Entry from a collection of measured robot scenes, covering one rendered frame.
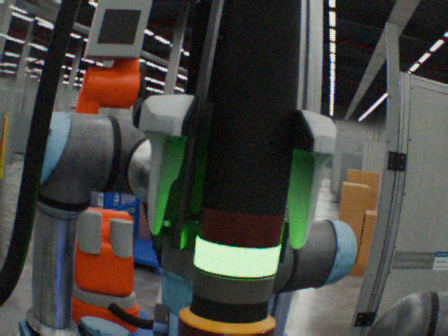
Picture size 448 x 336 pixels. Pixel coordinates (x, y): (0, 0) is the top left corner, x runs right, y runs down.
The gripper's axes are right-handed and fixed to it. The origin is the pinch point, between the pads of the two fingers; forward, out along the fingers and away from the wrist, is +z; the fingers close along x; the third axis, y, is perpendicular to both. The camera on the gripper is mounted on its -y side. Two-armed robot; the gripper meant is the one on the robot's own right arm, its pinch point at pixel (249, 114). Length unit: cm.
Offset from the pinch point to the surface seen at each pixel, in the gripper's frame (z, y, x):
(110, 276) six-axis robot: -383, 112, 55
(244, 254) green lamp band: 0.0, 5.1, -0.5
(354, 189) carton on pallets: -727, 50, -209
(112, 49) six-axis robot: -386, -53, 72
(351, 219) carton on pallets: -726, 90, -211
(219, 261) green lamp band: -0.2, 5.6, 0.4
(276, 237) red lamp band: -0.6, 4.5, -1.7
